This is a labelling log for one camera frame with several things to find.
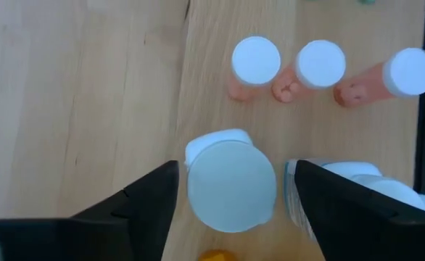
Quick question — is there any orange pill bottle white cap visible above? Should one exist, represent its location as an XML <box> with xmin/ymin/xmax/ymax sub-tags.
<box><xmin>197</xmin><ymin>249</ymin><xmax>239</xmax><ymax>261</ymax></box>

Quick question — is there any white square supplement bottle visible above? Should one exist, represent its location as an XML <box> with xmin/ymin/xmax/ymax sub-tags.
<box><xmin>183</xmin><ymin>128</ymin><xmax>278</xmax><ymax>233</ymax></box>

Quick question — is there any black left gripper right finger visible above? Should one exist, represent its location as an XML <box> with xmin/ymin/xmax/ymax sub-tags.
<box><xmin>294</xmin><ymin>159</ymin><xmax>425</xmax><ymax>261</ymax></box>

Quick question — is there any white melatonin bottle blue label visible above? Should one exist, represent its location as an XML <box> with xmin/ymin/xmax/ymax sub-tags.
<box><xmin>284</xmin><ymin>157</ymin><xmax>425</xmax><ymax>242</ymax></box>

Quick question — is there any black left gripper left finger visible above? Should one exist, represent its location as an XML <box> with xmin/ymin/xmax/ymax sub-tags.
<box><xmin>74</xmin><ymin>160</ymin><xmax>180</xmax><ymax>261</ymax></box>

